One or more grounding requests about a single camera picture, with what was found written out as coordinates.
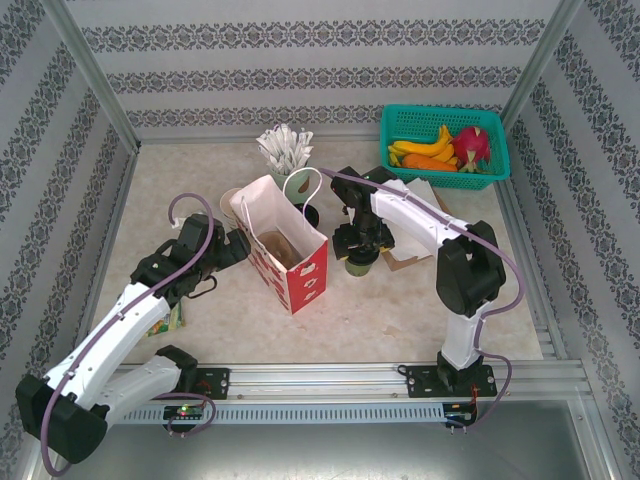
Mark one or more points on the white paper napkin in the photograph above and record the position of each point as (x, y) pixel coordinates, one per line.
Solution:
(400, 265)

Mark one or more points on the aluminium frame post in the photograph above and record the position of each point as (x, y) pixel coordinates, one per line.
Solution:
(540, 60)
(97, 80)

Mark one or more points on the orange carrot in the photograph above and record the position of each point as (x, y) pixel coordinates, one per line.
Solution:
(430, 163)

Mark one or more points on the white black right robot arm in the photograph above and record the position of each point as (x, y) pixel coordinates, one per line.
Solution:
(415, 215)

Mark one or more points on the black plastic cup lid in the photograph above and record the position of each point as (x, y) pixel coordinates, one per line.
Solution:
(311, 216)

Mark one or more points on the green coffee cup black lid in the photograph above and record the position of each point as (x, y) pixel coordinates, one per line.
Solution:
(361, 270)

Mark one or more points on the white paper cup green outside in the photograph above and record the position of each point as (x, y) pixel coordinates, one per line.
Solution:
(230, 202)

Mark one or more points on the pink dragon fruit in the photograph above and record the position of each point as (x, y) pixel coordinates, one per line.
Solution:
(470, 145)

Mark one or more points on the aluminium frame back rail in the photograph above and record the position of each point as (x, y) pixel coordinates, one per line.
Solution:
(225, 141)

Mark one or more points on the teal plastic mesh basket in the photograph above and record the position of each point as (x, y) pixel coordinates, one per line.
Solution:
(425, 120)

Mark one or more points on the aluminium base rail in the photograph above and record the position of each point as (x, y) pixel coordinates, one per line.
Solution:
(320, 380)

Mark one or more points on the brown pulp cup carrier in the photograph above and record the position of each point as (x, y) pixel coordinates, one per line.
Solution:
(280, 245)

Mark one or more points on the grey metal front panel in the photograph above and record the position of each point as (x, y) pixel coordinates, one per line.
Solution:
(320, 455)

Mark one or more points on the white paper bag red prints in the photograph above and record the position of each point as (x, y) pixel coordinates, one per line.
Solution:
(305, 280)

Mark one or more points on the green yellow snack packet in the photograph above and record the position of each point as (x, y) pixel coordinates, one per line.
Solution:
(167, 322)

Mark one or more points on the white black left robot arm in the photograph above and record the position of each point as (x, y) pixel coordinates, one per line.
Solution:
(110, 335)

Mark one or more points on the mint green holder cup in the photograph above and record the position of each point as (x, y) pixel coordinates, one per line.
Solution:
(295, 181)

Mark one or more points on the yellow banana bunch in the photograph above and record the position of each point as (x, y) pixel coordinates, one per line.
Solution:
(425, 148)

